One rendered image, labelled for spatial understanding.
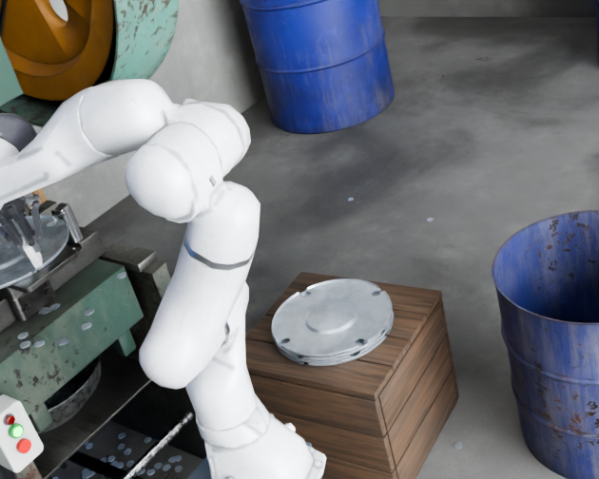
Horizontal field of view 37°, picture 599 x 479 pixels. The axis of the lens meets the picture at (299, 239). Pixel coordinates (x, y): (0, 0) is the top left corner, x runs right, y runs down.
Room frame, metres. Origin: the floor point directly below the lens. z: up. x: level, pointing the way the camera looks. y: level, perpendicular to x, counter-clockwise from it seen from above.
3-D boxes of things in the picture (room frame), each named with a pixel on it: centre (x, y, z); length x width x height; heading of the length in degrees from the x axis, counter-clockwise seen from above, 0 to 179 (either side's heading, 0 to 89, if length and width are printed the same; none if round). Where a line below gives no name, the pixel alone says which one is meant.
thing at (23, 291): (1.63, 0.58, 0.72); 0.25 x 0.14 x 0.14; 46
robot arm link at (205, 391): (1.26, 0.18, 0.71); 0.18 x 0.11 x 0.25; 148
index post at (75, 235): (1.79, 0.49, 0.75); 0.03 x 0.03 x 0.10; 46
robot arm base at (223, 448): (1.20, 0.17, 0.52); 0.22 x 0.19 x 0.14; 50
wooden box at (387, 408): (1.70, -0.03, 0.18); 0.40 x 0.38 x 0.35; 52
